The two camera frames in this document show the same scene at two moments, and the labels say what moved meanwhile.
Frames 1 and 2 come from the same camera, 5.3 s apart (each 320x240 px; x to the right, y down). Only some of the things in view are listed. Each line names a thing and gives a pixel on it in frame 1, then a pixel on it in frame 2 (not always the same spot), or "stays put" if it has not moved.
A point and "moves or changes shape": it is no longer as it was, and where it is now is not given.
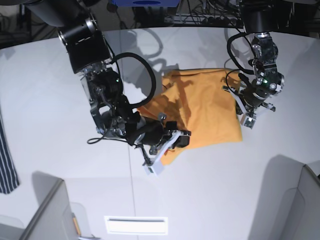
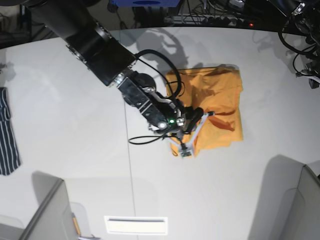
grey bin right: [288, 207] stays put
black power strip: [204, 19] stays put
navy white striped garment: [8, 179] to [10, 160]
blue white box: [147, 3] stays put
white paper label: [136, 225] stays put
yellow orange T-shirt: [198, 103] moves or changes shape
